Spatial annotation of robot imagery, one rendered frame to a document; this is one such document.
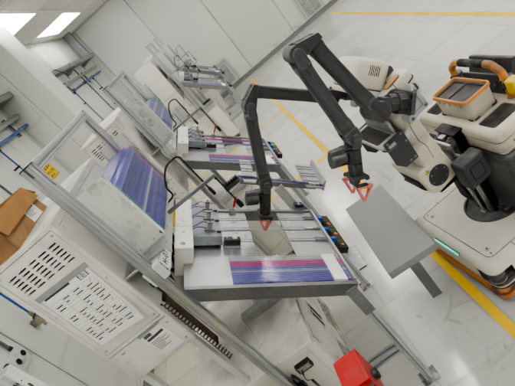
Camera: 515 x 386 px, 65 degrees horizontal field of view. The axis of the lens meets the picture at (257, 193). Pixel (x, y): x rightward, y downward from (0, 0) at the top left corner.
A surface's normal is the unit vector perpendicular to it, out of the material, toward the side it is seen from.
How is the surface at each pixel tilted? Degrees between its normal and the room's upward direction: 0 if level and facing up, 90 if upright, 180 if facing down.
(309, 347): 90
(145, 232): 90
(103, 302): 92
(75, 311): 90
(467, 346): 0
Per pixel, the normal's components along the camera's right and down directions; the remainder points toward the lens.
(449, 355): -0.61, -0.67
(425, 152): 0.26, 0.33
